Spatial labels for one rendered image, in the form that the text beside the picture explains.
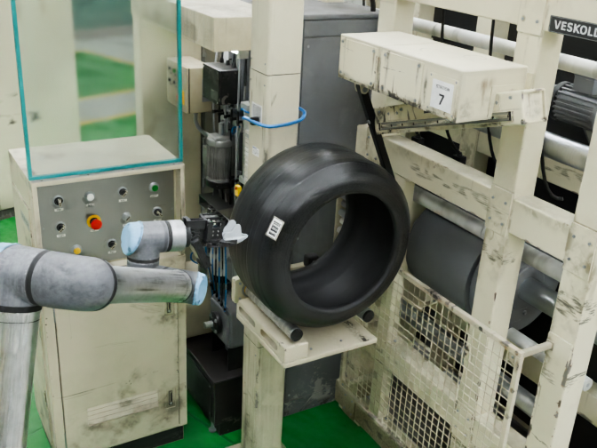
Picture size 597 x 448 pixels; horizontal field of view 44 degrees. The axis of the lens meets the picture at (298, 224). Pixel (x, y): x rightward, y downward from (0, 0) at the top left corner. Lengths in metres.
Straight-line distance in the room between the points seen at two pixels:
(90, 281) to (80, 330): 1.35
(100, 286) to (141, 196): 1.26
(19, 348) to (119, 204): 1.24
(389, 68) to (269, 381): 1.33
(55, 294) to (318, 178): 0.93
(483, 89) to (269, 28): 0.71
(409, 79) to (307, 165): 0.39
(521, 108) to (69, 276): 1.25
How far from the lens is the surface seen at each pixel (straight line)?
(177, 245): 2.13
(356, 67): 2.48
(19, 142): 5.56
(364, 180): 2.27
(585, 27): 2.21
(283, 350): 2.43
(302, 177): 2.21
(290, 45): 2.48
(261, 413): 3.05
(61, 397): 3.09
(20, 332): 1.65
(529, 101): 2.16
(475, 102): 2.15
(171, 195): 2.87
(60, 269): 1.57
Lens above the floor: 2.18
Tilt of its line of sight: 23 degrees down
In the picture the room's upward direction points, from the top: 3 degrees clockwise
